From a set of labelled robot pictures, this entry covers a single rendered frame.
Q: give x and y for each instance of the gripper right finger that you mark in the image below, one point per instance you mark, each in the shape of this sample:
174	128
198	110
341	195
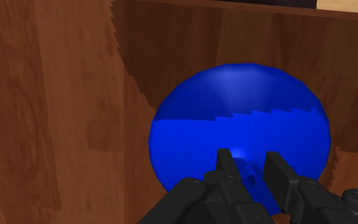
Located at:
302	192

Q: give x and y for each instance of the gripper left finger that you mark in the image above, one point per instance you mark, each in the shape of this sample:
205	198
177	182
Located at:
225	189

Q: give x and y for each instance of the blue round plate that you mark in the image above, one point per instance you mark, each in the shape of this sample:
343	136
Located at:
228	130

